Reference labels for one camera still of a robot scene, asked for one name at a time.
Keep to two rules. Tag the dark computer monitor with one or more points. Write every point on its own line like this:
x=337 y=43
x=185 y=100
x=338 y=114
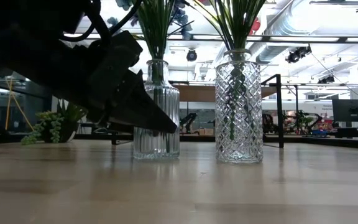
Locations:
x=351 y=110

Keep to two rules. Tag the black ceiling spotlight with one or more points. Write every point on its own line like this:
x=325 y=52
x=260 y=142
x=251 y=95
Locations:
x=295 y=56
x=191 y=55

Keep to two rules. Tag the wooden shelf with black legs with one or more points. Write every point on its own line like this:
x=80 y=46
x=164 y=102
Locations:
x=197 y=93

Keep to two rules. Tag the red artificial flower bunch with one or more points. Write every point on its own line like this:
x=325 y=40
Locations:
x=235 y=25

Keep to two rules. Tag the black background robot arm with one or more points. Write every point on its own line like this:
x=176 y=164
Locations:
x=188 y=119

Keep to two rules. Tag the blue artificial flower bunch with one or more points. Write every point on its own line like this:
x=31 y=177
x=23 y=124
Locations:
x=182 y=18

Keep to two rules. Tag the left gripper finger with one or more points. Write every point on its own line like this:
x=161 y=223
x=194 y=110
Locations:
x=141 y=109

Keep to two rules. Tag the ribbed clear glass vase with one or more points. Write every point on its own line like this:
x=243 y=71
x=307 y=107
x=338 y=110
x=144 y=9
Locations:
x=166 y=146

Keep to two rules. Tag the potted green succulent plant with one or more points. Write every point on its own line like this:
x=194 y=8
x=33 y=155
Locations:
x=51 y=124

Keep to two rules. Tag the diamond-pattern clear glass vase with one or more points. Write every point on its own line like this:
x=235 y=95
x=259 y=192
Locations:
x=239 y=124

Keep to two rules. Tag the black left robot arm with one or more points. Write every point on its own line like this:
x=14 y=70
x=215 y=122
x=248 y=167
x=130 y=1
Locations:
x=11 y=31

